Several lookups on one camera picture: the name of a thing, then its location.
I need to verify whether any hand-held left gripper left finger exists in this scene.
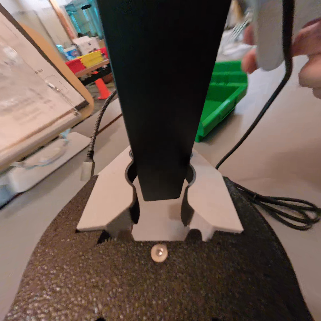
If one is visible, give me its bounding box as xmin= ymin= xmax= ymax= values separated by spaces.
xmin=76 ymin=145 xmax=140 ymax=239

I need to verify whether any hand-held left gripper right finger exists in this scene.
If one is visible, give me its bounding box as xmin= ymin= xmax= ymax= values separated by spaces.
xmin=181 ymin=149 xmax=245 ymax=242

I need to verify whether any thin black cable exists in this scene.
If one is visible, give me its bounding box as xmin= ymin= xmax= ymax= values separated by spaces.
xmin=215 ymin=0 xmax=321 ymax=231

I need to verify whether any braided black white cable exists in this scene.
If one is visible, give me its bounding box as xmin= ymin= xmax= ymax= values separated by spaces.
xmin=80 ymin=88 xmax=118 ymax=181

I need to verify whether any black usb hub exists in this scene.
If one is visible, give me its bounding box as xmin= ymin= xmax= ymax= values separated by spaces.
xmin=96 ymin=0 xmax=232 ymax=202

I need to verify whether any person's right hand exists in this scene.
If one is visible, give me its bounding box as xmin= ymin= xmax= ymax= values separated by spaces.
xmin=241 ymin=18 xmax=321 ymax=99

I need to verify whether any white flat box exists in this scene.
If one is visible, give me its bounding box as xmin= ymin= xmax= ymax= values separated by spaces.
xmin=0 ymin=132 xmax=91 ymax=201

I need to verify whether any green plastic bin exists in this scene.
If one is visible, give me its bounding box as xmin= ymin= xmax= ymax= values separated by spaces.
xmin=195 ymin=60 xmax=248 ymax=143

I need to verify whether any orange traffic cone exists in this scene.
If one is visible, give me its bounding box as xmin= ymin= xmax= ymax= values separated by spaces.
xmin=95 ymin=78 xmax=111 ymax=100

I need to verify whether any wooden background table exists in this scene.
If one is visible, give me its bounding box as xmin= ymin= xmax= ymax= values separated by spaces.
xmin=75 ymin=59 xmax=113 ymax=86

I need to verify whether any white document display board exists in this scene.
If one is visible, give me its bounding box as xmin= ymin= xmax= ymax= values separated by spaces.
xmin=0 ymin=4 xmax=95 ymax=171

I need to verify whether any red bin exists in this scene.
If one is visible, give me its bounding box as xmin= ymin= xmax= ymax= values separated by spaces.
xmin=66 ymin=59 xmax=86 ymax=74

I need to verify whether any yellow bin stack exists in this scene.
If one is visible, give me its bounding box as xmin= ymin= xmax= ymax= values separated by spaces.
xmin=78 ymin=50 xmax=104 ymax=68

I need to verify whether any white cardboard box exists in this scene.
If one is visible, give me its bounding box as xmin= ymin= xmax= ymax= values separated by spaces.
xmin=73 ymin=36 xmax=99 ymax=54

